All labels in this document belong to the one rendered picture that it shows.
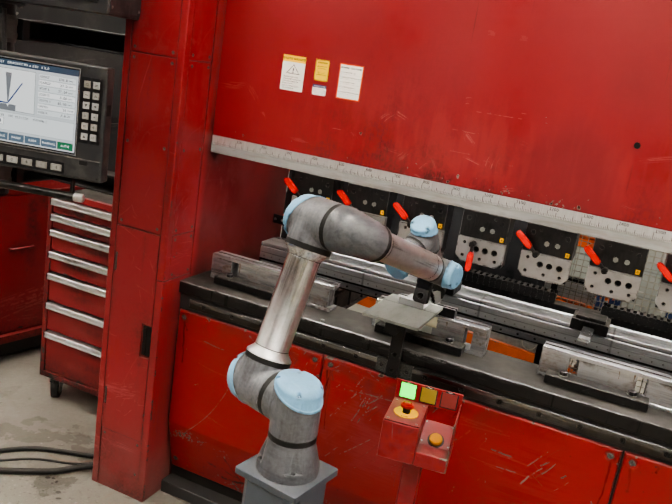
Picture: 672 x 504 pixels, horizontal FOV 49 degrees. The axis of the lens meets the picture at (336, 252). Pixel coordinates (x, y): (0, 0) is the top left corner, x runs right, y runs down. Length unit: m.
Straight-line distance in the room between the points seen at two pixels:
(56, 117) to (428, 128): 1.16
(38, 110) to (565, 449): 1.92
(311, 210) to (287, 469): 0.60
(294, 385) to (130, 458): 1.39
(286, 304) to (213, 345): 0.99
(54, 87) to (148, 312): 0.83
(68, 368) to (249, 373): 1.91
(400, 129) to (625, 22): 0.72
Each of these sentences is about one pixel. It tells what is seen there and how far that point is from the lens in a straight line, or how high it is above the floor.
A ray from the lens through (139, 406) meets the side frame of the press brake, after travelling 2.90.
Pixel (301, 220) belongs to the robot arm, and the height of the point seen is 1.35.
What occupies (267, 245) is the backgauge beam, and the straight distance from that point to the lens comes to 2.98.
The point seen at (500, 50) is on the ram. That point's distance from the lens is 2.33.
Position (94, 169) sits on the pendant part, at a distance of 2.47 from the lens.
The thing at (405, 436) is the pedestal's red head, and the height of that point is 0.74.
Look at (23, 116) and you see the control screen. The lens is 2.57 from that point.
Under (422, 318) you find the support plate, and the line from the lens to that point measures 2.32.
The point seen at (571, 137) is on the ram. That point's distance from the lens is 2.29.
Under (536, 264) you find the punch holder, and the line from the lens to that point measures 2.34.
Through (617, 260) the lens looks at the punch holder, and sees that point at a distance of 2.32.
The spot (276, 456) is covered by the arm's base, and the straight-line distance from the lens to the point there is 1.78.
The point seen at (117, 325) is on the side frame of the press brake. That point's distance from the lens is 2.85.
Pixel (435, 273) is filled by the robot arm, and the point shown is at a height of 1.23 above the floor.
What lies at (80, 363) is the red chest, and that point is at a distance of 3.57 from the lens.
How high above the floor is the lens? 1.73
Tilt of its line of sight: 14 degrees down
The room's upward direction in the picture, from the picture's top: 9 degrees clockwise
